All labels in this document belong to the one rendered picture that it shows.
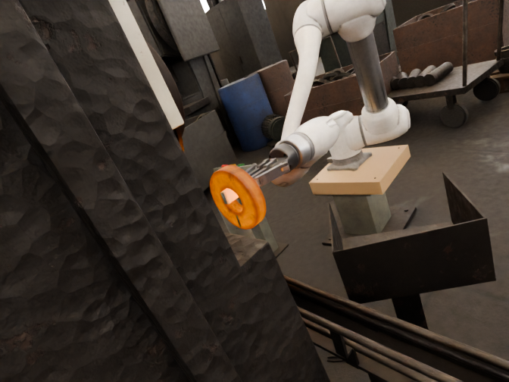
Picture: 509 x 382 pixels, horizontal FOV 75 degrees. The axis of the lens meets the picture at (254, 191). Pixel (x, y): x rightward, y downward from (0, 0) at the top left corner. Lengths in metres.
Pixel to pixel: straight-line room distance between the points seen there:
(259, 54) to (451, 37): 2.75
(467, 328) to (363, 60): 1.05
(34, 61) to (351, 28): 1.16
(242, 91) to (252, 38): 1.64
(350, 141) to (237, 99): 2.74
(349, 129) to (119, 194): 1.45
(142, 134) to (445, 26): 4.24
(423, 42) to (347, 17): 3.25
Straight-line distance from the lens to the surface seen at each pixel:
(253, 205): 0.71
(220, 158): 3.60
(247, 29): 5.72
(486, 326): 1.46
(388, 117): 1.63
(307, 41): 1.25
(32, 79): 0.31
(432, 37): 4.51
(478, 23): 4.41
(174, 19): 4.39
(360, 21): 1.34
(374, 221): 1.84
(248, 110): 4.28
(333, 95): 3.26
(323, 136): 0.93
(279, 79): 4.62
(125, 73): 0.36
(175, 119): 0.39
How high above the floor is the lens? 1.10
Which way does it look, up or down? 21 degrees down
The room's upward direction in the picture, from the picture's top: 23 degrees counter-clockwise
